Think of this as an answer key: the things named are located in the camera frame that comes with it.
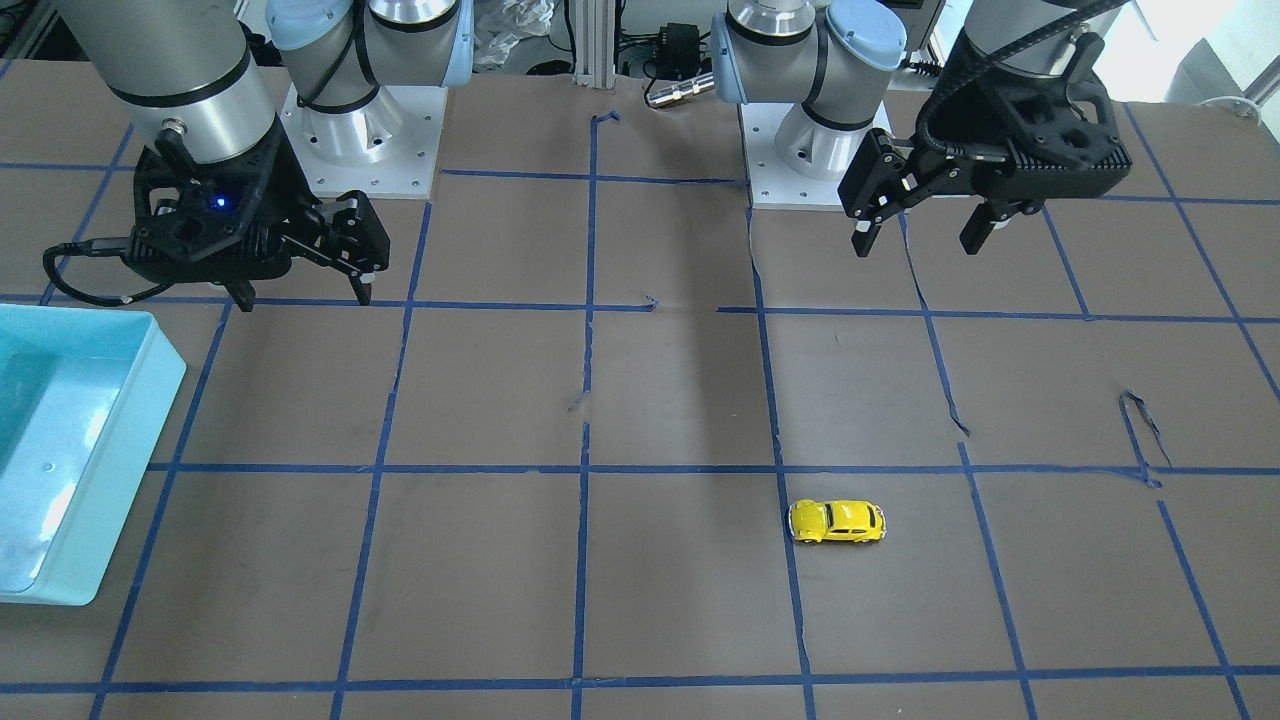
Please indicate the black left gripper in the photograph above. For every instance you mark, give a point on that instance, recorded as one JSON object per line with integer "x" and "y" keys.
{"x": 948, "y": 137}

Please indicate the aluminium frame post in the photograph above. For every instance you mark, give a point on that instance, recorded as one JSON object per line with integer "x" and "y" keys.
{"x": 595, "y": 27}

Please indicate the silver cylindrical connector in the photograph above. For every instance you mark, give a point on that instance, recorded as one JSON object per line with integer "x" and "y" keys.
{"x": 680, "y": 91}

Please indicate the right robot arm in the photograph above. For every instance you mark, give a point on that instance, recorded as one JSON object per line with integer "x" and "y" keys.
{"x": 192, "y": 66}

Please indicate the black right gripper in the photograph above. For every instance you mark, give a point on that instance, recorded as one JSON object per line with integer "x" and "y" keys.
{"x": 287, "y": 192}

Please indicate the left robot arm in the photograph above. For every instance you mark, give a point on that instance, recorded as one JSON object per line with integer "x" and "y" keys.
{"x": 836, "y": 62}

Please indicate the yellow beetle toy car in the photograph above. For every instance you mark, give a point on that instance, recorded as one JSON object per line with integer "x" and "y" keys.
{"x": 851, "y": 520}

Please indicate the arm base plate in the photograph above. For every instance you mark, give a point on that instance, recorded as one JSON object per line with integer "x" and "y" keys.
{"x": 387, "y": 149}
{"x": 793, "y": 162}

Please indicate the turquoise plastic bin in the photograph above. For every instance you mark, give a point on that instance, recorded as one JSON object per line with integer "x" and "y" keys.
{"x": 84, "y": 396}

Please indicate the black power adapter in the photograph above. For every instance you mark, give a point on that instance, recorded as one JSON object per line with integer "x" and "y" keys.
{"x": 678, "y": 50}

